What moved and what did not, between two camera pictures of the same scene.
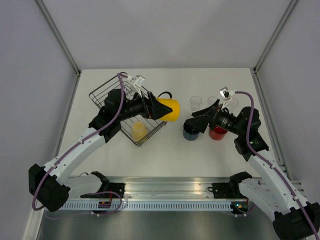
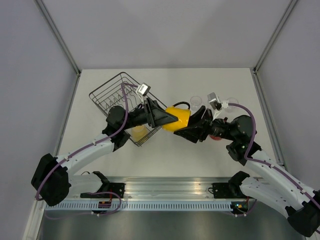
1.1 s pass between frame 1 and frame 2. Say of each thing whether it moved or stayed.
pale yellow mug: stayed
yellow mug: moved
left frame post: stayed
